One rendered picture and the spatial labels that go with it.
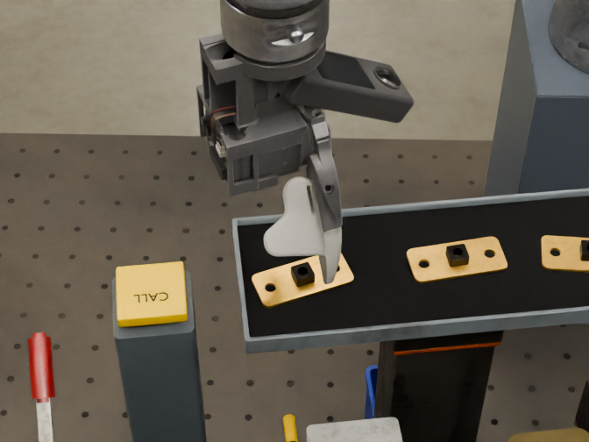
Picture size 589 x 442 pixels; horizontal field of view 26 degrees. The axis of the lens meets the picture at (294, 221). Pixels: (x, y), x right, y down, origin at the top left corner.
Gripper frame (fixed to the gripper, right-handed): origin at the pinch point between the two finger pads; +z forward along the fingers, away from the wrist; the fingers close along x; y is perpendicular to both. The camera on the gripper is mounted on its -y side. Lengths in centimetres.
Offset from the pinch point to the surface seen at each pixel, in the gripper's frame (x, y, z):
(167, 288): -3.3, 11.1, 8.4
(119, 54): -167, -19, 124
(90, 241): -51, 11, 54
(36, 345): -3.6, 23.1, 11.1
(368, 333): 7.5, -3.1, 8.3
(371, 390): -9.5, -12.6, 45.4
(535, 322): 11.1, -17.1, 8.9
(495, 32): -142, -107, 124
